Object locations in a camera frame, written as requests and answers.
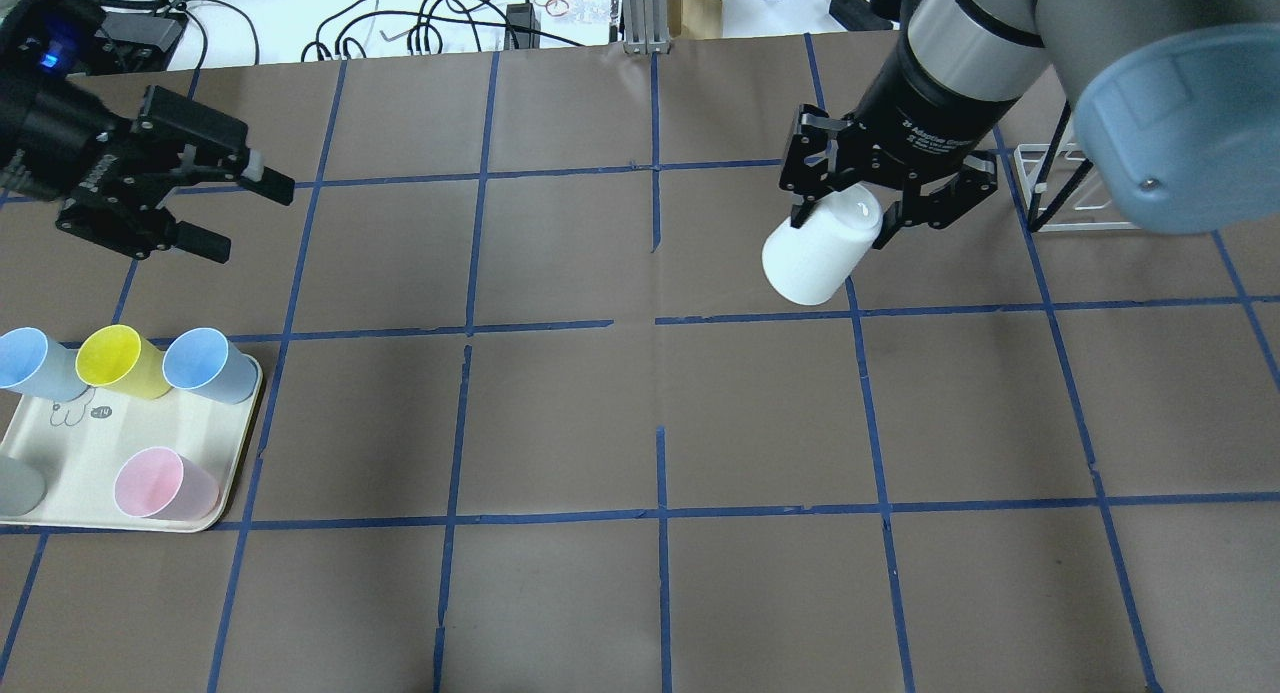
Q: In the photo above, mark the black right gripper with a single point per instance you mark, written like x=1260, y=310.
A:
x=925, y=118

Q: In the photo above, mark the blue plastic cup far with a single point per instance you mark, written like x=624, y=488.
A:
x=34, y=364

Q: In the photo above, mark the black power adapter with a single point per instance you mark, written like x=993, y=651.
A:
x=857, y=16

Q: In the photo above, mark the aluminium frame post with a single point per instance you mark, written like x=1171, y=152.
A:
x=643, y=26

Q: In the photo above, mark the white wire cup rack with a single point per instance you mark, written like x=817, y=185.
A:
x=1062, y=189

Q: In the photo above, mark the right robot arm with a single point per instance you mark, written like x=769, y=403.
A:
x=1173, y=101

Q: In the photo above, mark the cream plastic tray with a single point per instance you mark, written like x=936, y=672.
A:
x=80, y=446

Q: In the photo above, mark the blue plastic cup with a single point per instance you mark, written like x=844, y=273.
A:
x=203, y=361
x=34, y=364

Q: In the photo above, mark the blue plastic cup near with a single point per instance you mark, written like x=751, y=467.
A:
x=203, y=361

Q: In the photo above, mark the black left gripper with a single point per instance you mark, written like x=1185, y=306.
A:
x=62, y=133

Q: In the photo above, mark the white plastic cup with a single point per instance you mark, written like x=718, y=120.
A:
x=807, y=264

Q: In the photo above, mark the grey plastic cup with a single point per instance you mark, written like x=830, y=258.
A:
x=22, y=487

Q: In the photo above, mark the yellow plastic cup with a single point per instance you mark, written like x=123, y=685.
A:
x=119, y=359

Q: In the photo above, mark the pink plastic cup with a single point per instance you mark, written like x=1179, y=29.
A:
x=161, y=484

